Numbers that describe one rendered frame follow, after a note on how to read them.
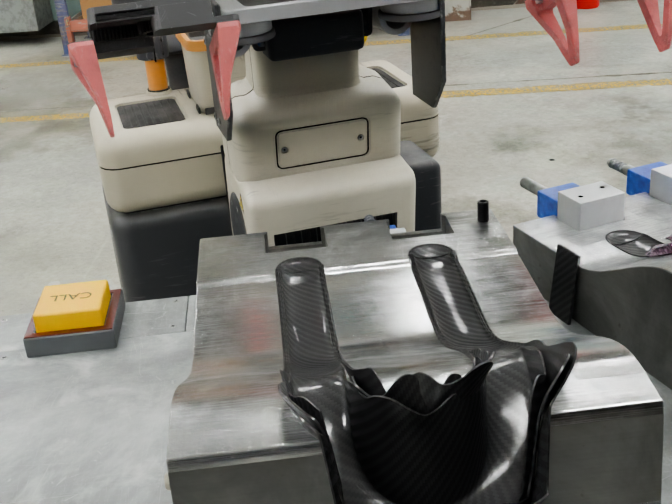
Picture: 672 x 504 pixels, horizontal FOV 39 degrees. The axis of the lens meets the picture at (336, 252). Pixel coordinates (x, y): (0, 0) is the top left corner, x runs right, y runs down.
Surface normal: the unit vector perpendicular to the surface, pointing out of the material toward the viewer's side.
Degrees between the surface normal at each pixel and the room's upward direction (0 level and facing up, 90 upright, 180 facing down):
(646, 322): 90
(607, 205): 90
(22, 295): 0
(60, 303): 0
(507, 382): 27
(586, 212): 90
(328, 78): 98
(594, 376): 6
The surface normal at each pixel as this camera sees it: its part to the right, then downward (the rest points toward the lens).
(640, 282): -0.92, 0.22
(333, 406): -0.15, -0.55
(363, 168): -0.03, -0.84
